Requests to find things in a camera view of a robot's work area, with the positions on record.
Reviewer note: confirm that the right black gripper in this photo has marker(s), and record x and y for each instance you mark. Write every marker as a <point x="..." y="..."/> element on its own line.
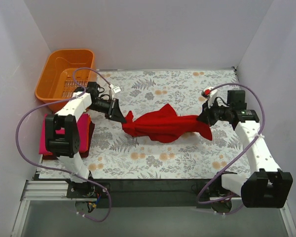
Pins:
<point x="209" y="115"/>

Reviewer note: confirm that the orange plastic basket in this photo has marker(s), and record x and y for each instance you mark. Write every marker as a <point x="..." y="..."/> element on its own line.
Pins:
<point x="56" y="82"/>

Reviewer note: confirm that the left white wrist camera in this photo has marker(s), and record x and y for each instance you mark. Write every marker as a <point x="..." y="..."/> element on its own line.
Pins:
<point x="113" y="90"/>

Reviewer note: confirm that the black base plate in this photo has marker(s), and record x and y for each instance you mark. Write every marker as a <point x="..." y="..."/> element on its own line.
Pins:
<point x="150" y="193"/>

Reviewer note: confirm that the folded orange t shirt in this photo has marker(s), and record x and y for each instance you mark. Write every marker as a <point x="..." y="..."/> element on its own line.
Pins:
<point x="89" y="132"/>

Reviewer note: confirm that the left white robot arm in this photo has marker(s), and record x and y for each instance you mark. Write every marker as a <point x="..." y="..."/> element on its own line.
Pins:
<point x="61" y="131"/>

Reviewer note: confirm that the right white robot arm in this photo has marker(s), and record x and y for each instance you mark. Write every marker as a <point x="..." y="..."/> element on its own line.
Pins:
<point x="268" y="186"/>

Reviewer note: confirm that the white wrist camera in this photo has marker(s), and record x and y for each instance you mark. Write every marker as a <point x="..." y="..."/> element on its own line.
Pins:
<point x="113" y="90"/>
<point x="210" y="94"/>

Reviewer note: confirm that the floral patterned table mat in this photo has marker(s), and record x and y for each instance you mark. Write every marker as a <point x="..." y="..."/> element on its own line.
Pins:
<point x="114" y="154"/>

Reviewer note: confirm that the aluminium frame rail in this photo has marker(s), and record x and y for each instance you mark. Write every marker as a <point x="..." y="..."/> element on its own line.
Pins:
<point x="37" y="191"/>

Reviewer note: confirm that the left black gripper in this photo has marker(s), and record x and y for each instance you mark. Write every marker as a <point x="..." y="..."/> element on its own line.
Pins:
<point x="113" y="109"/>

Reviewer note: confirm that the folded pink t shirt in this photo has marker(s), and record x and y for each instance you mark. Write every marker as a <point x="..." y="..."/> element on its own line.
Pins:
<point x="83" y="129"/>

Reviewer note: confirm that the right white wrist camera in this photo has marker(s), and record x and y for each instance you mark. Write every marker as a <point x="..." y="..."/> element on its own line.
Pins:
<point x="210" y="94"/>

